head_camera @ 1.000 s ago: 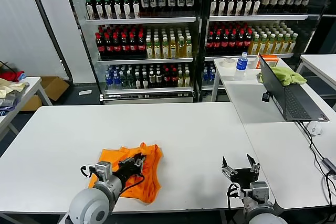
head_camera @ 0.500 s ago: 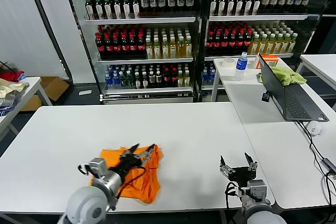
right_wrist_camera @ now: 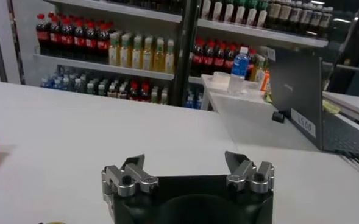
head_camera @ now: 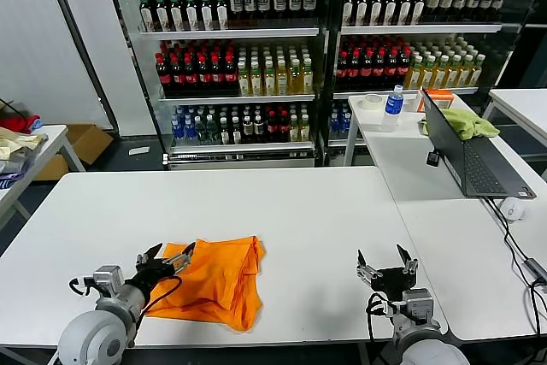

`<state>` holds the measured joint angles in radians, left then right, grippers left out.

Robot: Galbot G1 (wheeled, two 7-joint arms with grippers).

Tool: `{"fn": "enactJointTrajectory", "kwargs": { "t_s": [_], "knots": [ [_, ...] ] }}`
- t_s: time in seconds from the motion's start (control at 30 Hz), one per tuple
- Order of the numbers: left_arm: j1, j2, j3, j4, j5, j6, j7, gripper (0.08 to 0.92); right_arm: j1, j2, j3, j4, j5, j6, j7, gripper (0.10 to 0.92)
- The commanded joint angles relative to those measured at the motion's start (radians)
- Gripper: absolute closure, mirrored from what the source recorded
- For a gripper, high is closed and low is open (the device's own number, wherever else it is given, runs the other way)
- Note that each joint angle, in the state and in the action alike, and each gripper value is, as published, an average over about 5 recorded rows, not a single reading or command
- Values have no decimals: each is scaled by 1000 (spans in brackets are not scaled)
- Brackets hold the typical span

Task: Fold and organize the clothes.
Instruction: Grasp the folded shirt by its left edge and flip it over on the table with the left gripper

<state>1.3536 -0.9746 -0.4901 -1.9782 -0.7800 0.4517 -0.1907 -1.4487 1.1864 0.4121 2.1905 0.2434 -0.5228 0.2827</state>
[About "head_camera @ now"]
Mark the white cap dark drink bottle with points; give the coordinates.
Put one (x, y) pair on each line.
(259, 129)
(248, 130)
(236, 131)
(225, 131)

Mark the dark drink bottle beige label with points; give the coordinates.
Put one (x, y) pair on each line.
(434, 1)
(447, 1)

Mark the red cloth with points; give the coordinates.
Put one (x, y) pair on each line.
(21, 122)

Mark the green cap brown tea bottle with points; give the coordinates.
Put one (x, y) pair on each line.
(176, 14)
(362, 8)
(206, 14)
(162, 14)
(192, 14)
(146, 14)
(377, 8)
(405, 8)
(390, 8)
(221, 14)
(419, 8)
(349, 8)

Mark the white computer mouse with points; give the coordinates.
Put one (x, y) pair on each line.
(513, 210)

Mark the red cap cola bottle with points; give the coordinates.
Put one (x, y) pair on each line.
(204, 75)
(217, 75)
(366, 68)
(391, 66)
(231, 75)
(283, 127)
(272, 127)
(191, 76)
(378, 67)
(177, 76)
(162, 76)
(403, 66)
(342, 68)
(354, 68)

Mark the blue striped cloth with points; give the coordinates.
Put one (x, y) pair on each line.
(8, 179)

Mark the orange cardboard box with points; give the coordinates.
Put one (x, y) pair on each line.
(442, 100)

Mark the grey cloth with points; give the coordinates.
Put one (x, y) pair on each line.
(13, 164)

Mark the orange t-shirt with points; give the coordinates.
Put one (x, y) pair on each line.
(213, 279)

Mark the white table with tape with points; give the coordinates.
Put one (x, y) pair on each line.
(349, 147)

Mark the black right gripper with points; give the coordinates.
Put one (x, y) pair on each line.
(395, 281)

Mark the dark grey open laptop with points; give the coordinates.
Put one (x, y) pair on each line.
(483, 168)

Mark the yellow tea bottle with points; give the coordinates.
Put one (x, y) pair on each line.
(294, 129)
(295, 79)
(269, 80)
(243, 80)
(454, 73)
(307, 78)
(428, 74)
(466, 72)
(304, 128)
(415, 74)
(477, 72)
(282, 80)
(256, 80)
(441, 73)

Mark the small blue drink bottle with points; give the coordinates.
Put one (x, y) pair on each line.
(345, 122)
(335, 122)
(189, 132)
(177, 132)

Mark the white table with clothes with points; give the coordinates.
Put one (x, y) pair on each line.
(74, 160)

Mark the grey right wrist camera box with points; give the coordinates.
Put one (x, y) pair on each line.
(419, 303)

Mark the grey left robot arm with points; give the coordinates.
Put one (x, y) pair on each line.
(94, 335)

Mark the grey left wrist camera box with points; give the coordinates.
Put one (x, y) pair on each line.
(109, 280)

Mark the beige cloth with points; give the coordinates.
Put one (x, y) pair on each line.
(17, 140)

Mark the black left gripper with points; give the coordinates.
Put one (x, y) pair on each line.
(147, 280)

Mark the white flat floor object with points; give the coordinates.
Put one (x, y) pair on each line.
(139, 151)

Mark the black drinks display cooler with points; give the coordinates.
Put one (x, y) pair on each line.
(423, 28)
(231, 33)

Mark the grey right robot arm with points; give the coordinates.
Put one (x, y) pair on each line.
(431, 350)

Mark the empty white table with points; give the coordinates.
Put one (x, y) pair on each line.
(525, 108)

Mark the brown cardboard box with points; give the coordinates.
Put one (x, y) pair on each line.
(92, 143)

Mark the grey usb hub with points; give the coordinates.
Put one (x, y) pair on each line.
(536, 270)

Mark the green crumpled cloth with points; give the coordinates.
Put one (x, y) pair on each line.
(466, 123)

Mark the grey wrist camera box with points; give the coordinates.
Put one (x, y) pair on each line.
(109, 280)
(419, 303)

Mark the black laptop dongle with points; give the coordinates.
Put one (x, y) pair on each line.
(433, 159)

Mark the white tape roll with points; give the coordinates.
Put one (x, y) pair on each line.
(366, 104)

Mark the blue label water bottle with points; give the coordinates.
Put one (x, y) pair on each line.
(392, 108)

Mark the green tint clear bottle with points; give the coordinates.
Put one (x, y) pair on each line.
(212, 131)
(201, 131)

